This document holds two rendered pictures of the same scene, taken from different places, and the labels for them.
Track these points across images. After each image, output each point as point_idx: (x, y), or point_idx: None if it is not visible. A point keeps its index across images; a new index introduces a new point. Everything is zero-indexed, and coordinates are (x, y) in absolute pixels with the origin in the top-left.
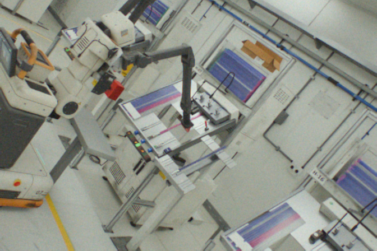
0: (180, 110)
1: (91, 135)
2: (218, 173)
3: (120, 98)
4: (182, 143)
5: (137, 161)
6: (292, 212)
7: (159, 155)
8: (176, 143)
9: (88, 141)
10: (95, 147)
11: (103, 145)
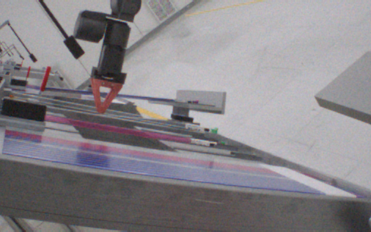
0: (70, 133)
1: None
2: None
3: None
4: (131, 120)
5: None
6: (17, 89)
7: (204, 132)
8: (143, 128)
9: None
10: (360, 64)
11: (350, 86)
